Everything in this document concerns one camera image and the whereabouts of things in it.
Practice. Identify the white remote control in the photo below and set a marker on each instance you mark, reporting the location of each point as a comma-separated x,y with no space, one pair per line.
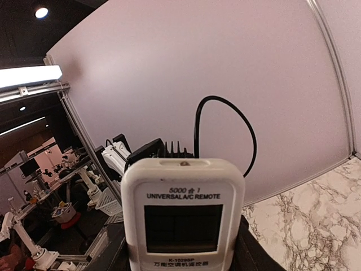
182,214

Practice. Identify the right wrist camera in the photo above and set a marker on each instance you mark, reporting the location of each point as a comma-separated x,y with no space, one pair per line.
157,149

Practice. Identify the aluminium frame post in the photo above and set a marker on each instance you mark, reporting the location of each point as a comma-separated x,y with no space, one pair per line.
83,135
339,73

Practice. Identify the left aluminium frame post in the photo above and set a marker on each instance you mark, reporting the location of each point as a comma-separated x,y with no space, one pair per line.
83,135

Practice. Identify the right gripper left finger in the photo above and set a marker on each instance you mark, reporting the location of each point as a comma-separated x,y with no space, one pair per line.
115,256

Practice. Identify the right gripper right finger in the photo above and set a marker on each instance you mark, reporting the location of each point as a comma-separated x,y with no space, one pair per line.
251,255

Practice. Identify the right aluminium frame post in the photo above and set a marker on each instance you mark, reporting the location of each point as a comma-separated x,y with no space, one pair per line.
339,73

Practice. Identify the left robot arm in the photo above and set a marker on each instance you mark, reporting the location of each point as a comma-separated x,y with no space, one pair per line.
113,157

